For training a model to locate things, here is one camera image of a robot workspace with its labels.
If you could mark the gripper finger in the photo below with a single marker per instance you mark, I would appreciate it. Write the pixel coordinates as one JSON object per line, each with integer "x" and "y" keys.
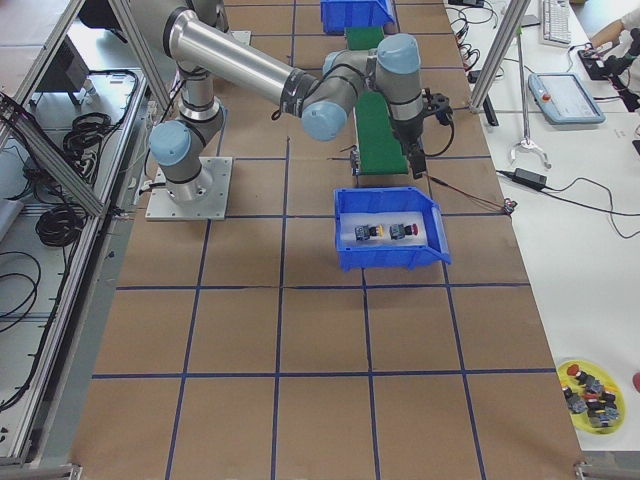
{"x": 417, "y": 161}

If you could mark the teach pendant tablet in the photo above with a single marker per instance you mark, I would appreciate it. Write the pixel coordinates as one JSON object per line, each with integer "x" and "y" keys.
{"x": 563, "y": 99}

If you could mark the right blue plastic bin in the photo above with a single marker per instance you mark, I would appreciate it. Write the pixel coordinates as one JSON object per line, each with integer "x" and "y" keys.
{"x": 387, "y": 206}

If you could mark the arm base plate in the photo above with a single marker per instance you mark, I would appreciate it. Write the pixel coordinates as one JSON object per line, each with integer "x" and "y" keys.
{"x": 203, "y": 198}
{"x": 243, "y": 36}

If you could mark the left blue plastic bin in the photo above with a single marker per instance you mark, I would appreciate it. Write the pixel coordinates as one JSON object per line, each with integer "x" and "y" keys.
{"x": 338, "y": 15}

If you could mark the green conveyor belt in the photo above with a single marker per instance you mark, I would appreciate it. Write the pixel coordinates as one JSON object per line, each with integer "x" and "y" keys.
{"x": 378, "y": 152}

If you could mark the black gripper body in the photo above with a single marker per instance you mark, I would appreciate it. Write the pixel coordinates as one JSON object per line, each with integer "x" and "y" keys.
{"x": 406, "y": 131}

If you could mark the yellow plate of buttons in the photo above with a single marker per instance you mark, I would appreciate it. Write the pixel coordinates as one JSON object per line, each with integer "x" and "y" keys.
{"x": 593, "y": 399}

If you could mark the white keyboard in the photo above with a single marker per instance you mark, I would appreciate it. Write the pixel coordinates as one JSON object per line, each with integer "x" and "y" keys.
{"x": 554, "y": 22}

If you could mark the reacher grabber tool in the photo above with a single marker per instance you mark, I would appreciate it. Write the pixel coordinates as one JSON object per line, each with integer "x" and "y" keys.
{"x": 525, "y": 144}

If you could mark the blue plastic bin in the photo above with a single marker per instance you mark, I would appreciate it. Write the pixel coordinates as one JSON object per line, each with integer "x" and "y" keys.
{"x": 387, "y": 206}
{"x": 338, "y": 15}

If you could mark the black power adapter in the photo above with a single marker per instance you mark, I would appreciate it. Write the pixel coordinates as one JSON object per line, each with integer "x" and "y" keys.
{"x": 530, "y": 179}

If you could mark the yellow push button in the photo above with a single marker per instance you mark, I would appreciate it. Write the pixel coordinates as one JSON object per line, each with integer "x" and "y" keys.
{"x": 367, "y": 232}

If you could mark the aluminium frame post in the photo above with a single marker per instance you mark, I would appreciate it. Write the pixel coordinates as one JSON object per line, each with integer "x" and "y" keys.
{"x": 509, "y": 29}

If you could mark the red push button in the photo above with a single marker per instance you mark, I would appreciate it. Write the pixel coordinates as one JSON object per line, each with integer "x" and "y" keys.
{"x": 400, "y": 231}

